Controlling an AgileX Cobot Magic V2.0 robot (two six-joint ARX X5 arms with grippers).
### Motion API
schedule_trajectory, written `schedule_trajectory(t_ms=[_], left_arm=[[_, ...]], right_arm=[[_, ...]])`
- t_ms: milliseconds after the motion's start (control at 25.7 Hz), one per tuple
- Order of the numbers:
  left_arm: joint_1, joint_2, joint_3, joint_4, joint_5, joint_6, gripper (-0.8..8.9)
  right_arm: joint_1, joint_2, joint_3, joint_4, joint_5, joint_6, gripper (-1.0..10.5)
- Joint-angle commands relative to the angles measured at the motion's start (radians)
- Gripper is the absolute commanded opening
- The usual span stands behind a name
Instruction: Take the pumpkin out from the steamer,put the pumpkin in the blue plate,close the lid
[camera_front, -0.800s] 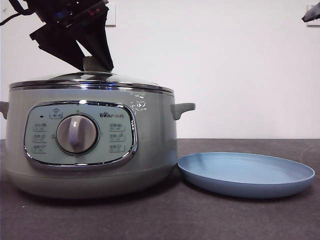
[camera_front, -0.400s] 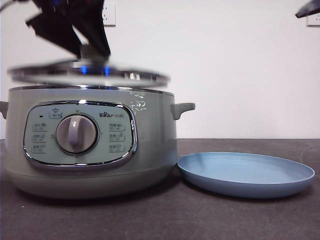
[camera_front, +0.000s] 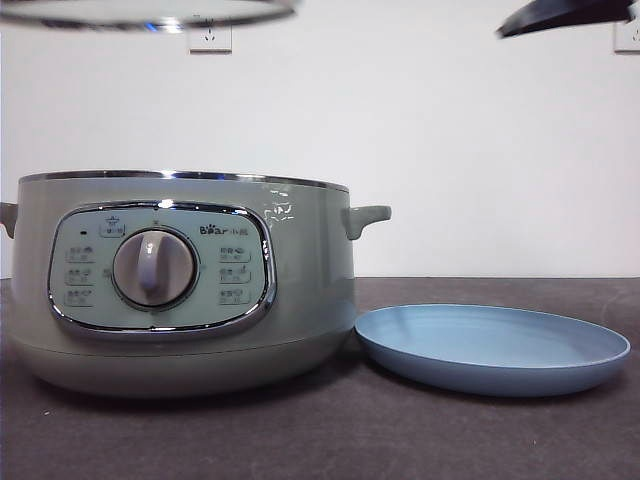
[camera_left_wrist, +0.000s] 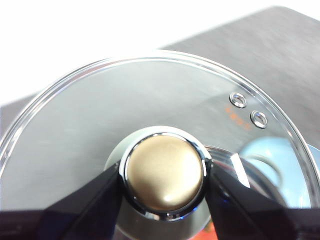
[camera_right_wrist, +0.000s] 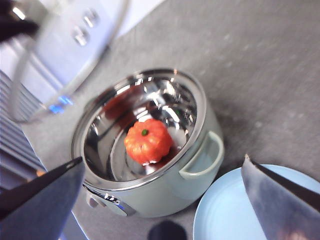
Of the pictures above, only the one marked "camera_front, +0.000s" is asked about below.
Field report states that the white wall socket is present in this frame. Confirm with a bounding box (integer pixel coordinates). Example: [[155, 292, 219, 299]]
[[613, 20, 640, 54], [188, 19, 234, 55]]

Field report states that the glass lid with round knob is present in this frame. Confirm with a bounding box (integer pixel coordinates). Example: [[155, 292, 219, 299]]
[[0, 0, 305, 34]]

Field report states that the pale green electric steamer pot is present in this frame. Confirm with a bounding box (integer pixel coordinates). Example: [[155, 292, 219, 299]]
[[0, 169, 393, 400]]

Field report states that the blue plate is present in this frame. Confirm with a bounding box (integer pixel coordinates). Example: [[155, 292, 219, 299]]
[[353, 303, 632, 399]]

